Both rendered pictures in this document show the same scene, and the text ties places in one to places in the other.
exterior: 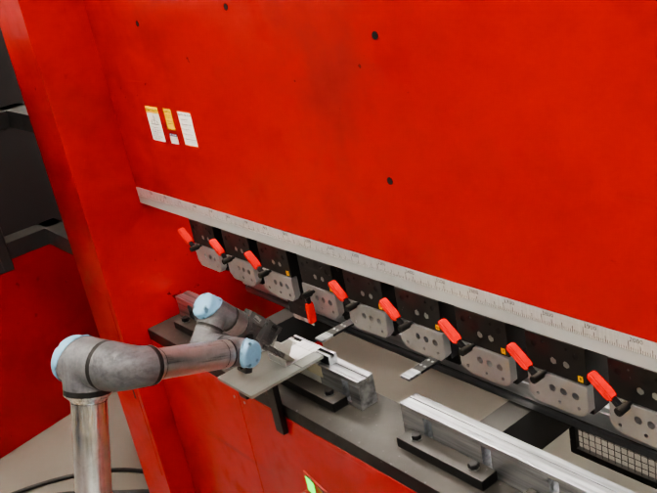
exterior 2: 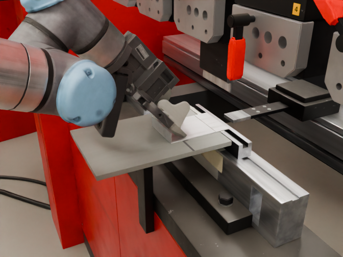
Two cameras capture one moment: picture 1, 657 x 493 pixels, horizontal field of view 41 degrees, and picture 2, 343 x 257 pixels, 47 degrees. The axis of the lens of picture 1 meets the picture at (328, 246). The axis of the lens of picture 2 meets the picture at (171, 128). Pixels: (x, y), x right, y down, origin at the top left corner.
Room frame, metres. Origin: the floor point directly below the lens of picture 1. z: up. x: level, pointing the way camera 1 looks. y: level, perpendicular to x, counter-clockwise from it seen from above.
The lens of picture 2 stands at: (1.63, 0.10, 1.36)
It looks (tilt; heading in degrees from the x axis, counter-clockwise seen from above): 27 degrees down; 8
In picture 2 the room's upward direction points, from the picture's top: straight up
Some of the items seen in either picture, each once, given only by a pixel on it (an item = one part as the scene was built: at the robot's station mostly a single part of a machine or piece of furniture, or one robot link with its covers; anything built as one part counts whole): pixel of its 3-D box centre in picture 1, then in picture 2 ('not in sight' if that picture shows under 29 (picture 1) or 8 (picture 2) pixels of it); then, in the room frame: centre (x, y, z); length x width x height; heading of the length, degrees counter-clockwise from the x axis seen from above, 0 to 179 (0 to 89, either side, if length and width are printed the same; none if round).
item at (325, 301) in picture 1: (328, 281); (287, 6); (2.22, 0.02, 1.26); 0.15 x 0.09 x 0.17; 35
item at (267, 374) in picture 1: (270, 367); (148, 137); (2.28, 0.24, 1.00); 0.26 x 0.18 x 0.01; 125
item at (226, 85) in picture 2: (301, 307); (217, 61); (2.37, 0.12, 1.13); 0.10 x 0.02 x 0.10; 35
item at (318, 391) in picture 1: (309, 387); (197, 181); (2.30, 0.14, 0.89); 0.30 x 0.05 x 0.03; 35
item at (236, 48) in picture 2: (311, 306); (240, 47); (2.20, 0.08, 1.20); 0.04 x 0.02 x 0.10; 125
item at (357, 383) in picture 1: (325, 372); (226, 164); (2.32, 0.08, 0.92); 0.39 x 0.06 x 0.10; 35
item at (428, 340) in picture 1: (431, 317); not in sight; (1.89, -0.21, 1.26); 0.15 x 0.09 x 0.17; 35
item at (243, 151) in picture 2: (312, 349); (216, 128); (2.36, 0.11, 0.98); 0.20 x 0.03 x 0.03; 35
